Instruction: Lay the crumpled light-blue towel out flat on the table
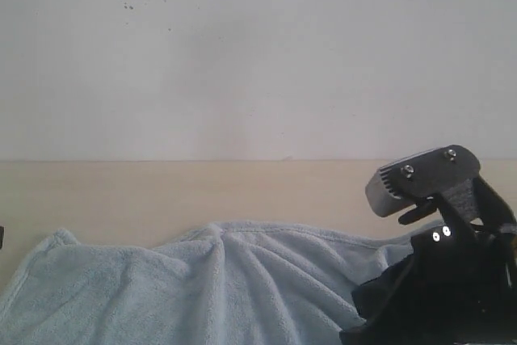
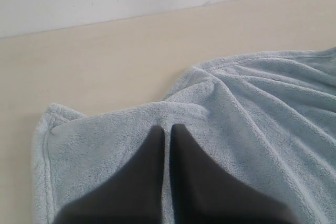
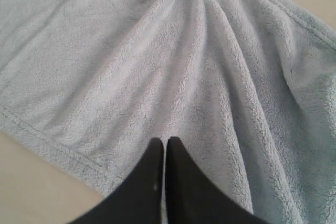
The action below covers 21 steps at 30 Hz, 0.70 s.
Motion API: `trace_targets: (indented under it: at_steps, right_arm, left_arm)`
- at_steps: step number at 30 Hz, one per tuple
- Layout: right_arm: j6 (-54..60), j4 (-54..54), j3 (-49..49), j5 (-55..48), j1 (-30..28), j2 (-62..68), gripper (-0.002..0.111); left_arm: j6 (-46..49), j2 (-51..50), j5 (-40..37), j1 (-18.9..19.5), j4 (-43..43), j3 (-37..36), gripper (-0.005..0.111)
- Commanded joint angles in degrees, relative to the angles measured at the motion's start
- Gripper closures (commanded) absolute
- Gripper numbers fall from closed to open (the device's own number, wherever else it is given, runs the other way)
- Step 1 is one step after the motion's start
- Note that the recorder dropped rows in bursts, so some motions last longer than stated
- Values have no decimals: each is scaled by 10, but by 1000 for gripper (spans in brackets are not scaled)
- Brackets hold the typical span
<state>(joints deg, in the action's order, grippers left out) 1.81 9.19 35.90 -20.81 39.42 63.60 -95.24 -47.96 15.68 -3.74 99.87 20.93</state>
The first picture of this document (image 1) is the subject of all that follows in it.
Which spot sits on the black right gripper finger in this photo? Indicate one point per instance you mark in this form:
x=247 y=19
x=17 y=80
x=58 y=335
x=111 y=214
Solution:
x=365 y=334
x=371 y=296

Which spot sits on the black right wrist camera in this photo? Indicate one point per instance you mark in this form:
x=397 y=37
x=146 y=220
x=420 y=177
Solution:
x=445 y=179

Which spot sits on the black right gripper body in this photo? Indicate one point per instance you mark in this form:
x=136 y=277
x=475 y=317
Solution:
x=457 y=288

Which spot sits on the light blue fluffy towel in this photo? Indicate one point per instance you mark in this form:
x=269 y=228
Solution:
x=239 y=282

